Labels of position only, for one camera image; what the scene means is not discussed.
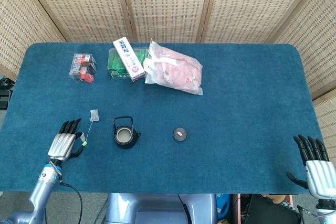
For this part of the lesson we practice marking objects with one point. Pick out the left silver-black robot hand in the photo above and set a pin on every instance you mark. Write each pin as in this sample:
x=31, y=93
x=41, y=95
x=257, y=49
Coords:
x=61, y=146

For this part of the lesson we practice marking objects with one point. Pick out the right silver-black robot hand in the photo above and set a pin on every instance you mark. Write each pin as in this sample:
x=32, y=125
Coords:
x=321, y=176

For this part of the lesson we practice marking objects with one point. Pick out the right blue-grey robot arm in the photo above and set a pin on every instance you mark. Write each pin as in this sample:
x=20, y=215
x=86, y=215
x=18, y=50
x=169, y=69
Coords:
x=325, y=212

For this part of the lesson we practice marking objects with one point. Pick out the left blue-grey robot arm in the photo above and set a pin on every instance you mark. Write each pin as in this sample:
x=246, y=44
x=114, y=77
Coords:
x=42, y=195

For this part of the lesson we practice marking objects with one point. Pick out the green box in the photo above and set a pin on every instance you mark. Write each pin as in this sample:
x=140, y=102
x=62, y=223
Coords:
x=115, y=64

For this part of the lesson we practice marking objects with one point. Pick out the plastic bag with pink cloth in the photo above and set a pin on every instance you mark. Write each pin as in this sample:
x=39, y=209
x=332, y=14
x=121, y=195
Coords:
x=178, y=74

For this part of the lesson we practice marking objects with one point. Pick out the black flat case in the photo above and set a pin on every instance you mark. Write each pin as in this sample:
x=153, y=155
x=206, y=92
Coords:
x=270, y=212

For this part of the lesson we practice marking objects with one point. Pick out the black floor equipment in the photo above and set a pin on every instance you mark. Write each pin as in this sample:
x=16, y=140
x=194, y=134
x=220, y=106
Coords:
x=4, y=95

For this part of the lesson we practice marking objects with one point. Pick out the clear box with red-black items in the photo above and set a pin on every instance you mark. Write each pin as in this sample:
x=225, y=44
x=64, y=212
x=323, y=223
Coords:
x=82, y=68

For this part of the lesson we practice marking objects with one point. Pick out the blue printed package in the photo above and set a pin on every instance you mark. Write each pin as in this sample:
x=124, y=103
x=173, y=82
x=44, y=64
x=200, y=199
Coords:
x=223, y=205

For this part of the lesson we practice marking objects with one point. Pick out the white toothpaste box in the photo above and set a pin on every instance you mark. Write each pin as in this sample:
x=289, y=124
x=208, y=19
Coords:
x=128, y=56

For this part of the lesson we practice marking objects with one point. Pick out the blue-grey robot torso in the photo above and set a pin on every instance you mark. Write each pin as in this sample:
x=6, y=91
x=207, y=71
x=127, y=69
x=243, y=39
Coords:
x=157, y=208

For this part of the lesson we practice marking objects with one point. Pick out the blue table cloth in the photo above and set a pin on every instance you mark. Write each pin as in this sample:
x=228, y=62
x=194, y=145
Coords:
x=223, y=119

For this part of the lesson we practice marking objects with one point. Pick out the black lid with orange knob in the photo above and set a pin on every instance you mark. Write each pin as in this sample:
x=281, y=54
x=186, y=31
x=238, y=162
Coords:
x=178, y=137

